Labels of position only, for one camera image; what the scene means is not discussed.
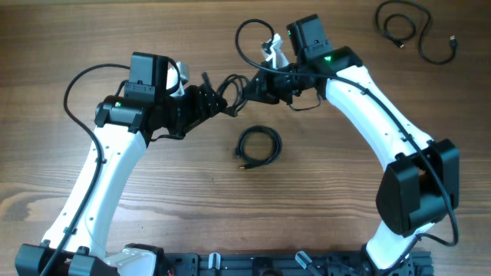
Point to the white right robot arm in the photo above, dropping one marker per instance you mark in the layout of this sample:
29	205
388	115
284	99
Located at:
421	182

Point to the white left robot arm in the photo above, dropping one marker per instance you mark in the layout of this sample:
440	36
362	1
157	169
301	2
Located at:
156	95

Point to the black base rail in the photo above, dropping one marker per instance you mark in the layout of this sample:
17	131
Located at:
291	263

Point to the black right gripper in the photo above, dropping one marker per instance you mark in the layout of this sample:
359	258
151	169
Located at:
272	87

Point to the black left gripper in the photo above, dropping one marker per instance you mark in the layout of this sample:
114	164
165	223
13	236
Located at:
203	105

